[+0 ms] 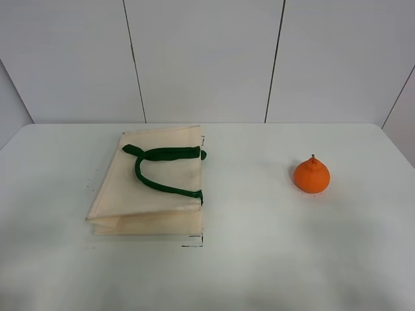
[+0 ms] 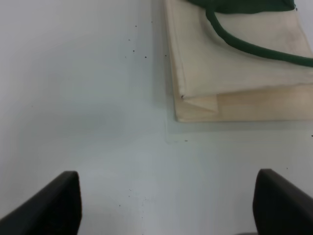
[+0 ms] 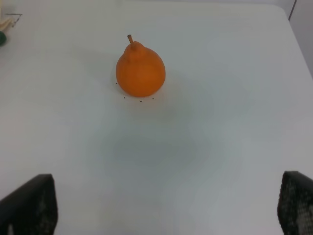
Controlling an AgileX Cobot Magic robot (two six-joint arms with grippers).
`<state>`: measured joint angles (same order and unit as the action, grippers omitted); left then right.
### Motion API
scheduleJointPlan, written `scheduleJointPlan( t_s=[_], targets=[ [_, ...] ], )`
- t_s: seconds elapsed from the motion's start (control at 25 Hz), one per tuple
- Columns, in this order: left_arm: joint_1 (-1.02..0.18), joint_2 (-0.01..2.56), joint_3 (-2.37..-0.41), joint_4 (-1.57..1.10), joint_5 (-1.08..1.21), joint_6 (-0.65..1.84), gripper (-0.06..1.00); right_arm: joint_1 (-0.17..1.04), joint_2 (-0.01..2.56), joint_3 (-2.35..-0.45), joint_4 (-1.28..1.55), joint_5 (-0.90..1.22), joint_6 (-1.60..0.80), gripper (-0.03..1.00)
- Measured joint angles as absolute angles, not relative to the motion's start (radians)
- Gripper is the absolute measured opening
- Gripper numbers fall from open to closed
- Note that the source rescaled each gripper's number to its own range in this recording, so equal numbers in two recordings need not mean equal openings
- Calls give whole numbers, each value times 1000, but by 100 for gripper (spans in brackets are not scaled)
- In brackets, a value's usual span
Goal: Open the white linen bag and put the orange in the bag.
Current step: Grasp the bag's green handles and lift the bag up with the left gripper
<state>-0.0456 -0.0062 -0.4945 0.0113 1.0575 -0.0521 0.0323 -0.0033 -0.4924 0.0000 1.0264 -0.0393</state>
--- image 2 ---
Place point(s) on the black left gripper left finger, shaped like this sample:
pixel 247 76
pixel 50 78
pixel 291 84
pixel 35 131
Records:
pixel 54 210

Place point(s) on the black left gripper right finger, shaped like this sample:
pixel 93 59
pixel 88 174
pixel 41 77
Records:
pixel 279 207

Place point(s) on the white linen bag green handles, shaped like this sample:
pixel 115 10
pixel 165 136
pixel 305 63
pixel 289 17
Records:
pixel 213 81

